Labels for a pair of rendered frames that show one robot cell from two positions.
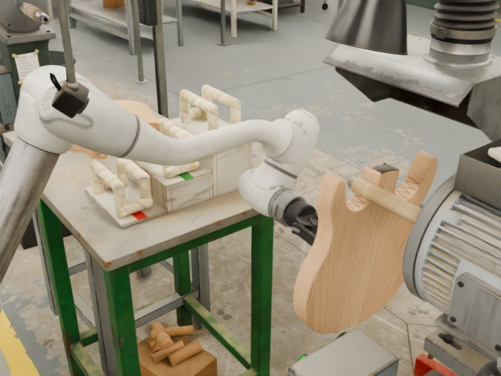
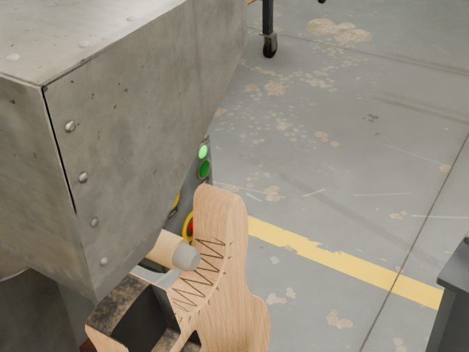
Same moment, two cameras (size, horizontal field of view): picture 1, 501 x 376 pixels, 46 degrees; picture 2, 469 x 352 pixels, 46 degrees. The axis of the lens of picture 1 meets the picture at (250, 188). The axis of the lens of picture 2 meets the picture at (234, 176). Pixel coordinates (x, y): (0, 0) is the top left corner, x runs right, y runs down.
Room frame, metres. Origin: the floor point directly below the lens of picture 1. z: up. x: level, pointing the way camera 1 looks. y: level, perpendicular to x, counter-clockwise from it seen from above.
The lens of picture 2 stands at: (1.43, -0.30, 1.64)
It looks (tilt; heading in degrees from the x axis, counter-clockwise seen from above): 38 degrees down; 160
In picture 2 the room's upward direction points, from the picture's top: 2 degrees counter-clockwise
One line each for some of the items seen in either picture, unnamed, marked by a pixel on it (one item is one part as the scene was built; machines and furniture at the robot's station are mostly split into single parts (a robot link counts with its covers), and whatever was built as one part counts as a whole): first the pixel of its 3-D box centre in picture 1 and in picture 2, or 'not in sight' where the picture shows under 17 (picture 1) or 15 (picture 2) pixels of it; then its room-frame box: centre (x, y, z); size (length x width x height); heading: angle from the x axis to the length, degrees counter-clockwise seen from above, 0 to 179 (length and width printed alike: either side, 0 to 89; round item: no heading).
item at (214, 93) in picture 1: (220, 96); not in sight; (1.76, 0.10, 1.20); 0.20 x 0.03 x 0.03; 36
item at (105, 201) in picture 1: (124, 200); not in sight; (1.55, 0.38, 0.94); 0.27 x 0.15 x 0.01; 37
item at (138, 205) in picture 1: (135, 206); not in sight; (1.47, 0.33, 0.96); 0.11 x 0.03 x 0.03; 127
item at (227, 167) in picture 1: (209, 152); not in sight; (1.73, 0.13, 1.02); 0.27 x 0.15 x 0.17; 37
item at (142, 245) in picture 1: (156, 281); not in sight; (1.65, 0.33, 0.55); 0.62 x 0.58 x 0.76; 37
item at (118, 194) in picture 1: (119, 201); not in sight; (1.45, 0.37, 0.99); 0.03 x 0.03 x 0.09
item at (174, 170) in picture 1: (182, 167); not in sight; (1.56, 0.20, 1.04); 0.11 x 0.03 x 0.03; 127
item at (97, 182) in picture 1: (96, 178); not in sight; (1.59, 0.47, 0.99); 0.03 x 0.03 x 0.09
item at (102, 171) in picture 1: (106, 174); not in sight; (1.52, 0.42, 1.04); 0.20 x 0.03 x 0.03; 36
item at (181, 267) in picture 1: (180, 247); not in sight; (2.02, 0.29, 0.45); 0.05 x 0.05 x 0.90; 37
